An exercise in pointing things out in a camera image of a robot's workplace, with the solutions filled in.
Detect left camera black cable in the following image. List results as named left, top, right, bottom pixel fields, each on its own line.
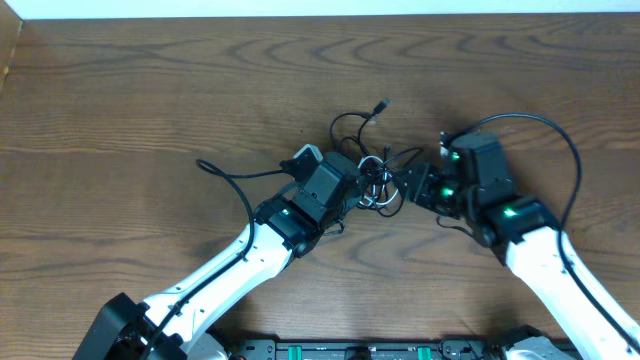
left=139, top=158, right=301, bottom=360

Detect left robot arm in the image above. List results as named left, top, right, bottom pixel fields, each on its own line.
left=74, top=145, right=373, bottom=359

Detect right camera black cable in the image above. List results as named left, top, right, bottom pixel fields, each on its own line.
left=442, top=112, right=640, bottom=341

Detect camera black cable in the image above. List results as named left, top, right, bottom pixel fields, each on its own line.
left=442, top=112, right=640, bottom=341
left=139, top=158, right=301, bottom=360

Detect long black usb cable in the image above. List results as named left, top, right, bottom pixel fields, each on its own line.
left=328, top=97, right=425, bottom=219

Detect white usb cable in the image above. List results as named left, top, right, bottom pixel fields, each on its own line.
left=357, top=155, right=400, bottom=208

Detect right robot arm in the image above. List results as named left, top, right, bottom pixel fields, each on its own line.
left=393, top=133, right=639, bottom=359

